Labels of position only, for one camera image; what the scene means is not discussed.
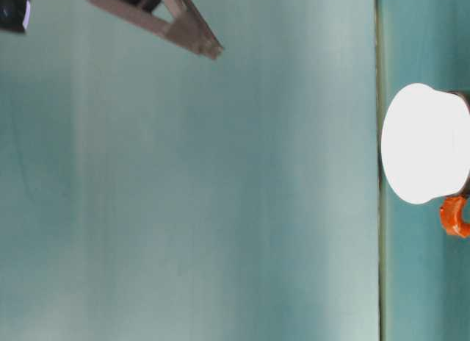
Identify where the blue-green backdrop cloth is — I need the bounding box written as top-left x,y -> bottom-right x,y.
0,0 -> 383,341

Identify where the blue-green table cloth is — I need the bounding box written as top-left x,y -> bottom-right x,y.
377,0 -> 470,341

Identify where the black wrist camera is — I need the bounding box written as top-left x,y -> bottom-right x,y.
0,0 -> 33,35

